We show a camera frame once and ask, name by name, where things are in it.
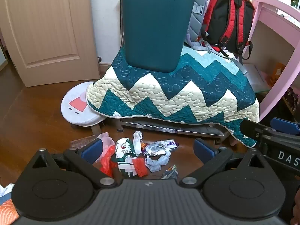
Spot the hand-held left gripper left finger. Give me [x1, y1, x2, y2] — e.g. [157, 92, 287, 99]
[30, 139, 118, 189]

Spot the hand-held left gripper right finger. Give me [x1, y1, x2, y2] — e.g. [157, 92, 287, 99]
[179, 138, 270, 189]

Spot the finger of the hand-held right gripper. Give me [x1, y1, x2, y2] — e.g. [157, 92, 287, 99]
[270, 118, 300, 135]
[240, 119, 300, 146]

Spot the clear plastic tray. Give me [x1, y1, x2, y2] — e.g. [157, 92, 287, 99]
[70, 135, 99, 149]

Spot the pink plastic bag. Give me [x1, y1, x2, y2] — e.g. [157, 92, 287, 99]
[95, 132, 116, 167]

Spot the red plastic bag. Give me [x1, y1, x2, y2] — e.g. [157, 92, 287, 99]
[100, 145, 118, 177]

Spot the small printed foil wrapper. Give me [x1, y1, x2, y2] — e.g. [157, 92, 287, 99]
[162, 165, 179, 180]

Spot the silver purple foil wrapper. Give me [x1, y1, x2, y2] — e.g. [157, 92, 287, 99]
[144, 139, 180, 157]

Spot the white knotted plastic bag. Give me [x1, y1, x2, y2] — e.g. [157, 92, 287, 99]
[133, 131, 144, 156]

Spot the pale wrapper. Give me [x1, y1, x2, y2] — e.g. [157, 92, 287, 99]
[145, 150, 171, 173]

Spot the red mesh net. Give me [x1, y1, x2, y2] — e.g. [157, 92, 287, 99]
[132, 157, 149, 178]

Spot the teal plastic trash bin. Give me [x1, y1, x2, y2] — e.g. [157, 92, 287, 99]
[120, 0, 196, 73]

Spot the dark patterned bag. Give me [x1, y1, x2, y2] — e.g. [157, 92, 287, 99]
[282, 87, 300, 116]

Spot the pink desk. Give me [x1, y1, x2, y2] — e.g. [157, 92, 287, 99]
[242, 0, 300, 122]

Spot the white round stool pink print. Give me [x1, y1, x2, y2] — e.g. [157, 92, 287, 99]
[60, 81, 106, 134]

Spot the orange book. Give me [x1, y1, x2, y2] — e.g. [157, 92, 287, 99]
[272, 62, 286, 85]

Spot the teal cream zigzag quilt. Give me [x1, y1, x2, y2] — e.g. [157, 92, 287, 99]
[85, 44, 260, 149]

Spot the white printed cloth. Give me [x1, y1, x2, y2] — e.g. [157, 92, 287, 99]
[0, 184, 14, 198]

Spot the orange cloth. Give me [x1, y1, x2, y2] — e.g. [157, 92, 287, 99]
[0, 198, 19, 225]

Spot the red black backpack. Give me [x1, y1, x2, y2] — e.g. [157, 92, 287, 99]
[202, 0, 256, 60]

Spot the grey metal pole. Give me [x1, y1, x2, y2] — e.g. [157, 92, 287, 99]
[119, 0, 125, 51]

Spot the beige wooden door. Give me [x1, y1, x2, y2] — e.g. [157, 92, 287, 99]
[0, 0, 101, 88]

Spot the low metal frame table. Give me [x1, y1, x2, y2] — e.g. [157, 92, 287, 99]
[116, 118, 231, 146]

